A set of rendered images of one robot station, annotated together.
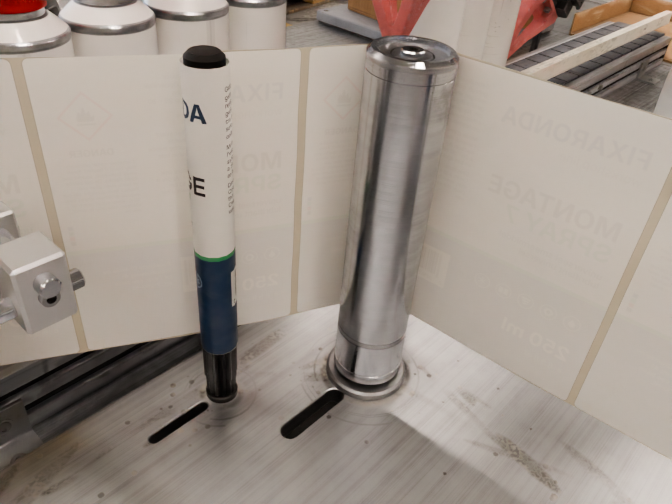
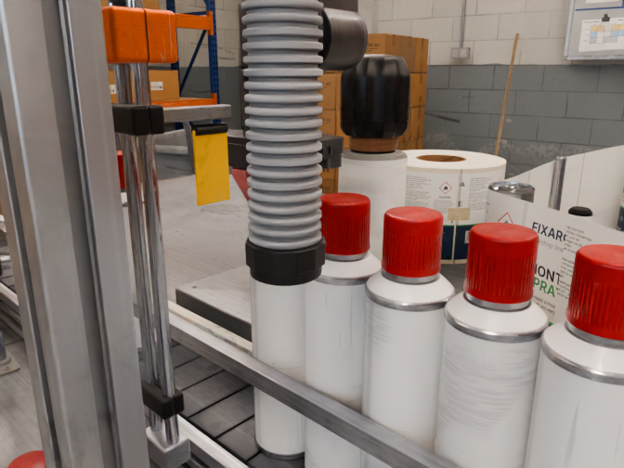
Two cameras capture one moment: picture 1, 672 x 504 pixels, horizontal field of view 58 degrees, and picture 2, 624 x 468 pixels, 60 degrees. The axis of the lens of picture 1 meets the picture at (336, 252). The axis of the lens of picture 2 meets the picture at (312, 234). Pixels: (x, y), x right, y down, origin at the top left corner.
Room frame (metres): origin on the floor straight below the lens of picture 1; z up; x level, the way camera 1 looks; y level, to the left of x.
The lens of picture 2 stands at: (0.39, 0.44, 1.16)
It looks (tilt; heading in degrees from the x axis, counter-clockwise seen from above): 17 degrees down; 274
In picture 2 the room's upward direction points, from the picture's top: straight up
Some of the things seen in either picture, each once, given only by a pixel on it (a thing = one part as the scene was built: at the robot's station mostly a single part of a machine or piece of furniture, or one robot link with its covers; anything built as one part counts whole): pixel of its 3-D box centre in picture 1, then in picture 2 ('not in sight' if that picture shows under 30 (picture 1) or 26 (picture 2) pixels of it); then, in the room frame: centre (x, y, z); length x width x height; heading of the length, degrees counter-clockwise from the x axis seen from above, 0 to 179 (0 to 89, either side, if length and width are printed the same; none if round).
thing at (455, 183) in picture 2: not in sight; (437, 201); (0.23, -0.44, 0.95); 0.20 x 0.20 x 0.14
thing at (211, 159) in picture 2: not in sight; (212, 163); (0.49, 0.04, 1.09); 0.03 x 0.01 x 0.06; 50
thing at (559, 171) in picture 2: not in sight; (551, 236); (0.14, -0.19, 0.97); 0.02 x 0.02 x 0.19
